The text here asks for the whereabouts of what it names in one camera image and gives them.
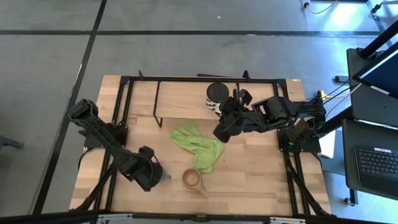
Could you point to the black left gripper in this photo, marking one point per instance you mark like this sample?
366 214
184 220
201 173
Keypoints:
146 171

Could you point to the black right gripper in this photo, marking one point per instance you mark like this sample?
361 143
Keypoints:
234 112

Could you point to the dark grey mug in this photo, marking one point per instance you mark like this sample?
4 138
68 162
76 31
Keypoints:
167 176

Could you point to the steel mug with black lid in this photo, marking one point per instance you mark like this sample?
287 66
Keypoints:
217 92

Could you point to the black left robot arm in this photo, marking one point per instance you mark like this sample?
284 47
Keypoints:
105 140

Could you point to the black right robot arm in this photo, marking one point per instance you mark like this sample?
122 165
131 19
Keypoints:
276 112

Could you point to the wooden shelf with black legs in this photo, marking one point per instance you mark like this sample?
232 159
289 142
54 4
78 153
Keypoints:
183 99

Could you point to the green cloth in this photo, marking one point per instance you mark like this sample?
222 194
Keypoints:
202 149

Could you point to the yellow plug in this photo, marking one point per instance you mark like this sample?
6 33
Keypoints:
322 94

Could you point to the white paper sheet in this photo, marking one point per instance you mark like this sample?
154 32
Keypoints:
329 144

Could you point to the black overhead beam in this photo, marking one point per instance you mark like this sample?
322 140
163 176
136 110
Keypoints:
46 217

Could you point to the black cart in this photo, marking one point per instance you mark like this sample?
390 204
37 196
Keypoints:
363 105

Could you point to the grey stand foot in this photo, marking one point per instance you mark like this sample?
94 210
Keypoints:
11 142

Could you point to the dark monitor screen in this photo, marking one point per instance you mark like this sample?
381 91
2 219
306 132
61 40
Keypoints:
384 73

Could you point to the black slanted pole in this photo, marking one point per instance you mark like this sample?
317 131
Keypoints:
377 40

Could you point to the black cart caster wheel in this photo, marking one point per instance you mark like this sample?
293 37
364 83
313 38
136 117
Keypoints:
349 201

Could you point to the black laptop keyboard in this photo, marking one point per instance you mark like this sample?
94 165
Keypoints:
377 163

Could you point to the black metal table frame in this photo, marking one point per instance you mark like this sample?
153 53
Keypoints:
174 79

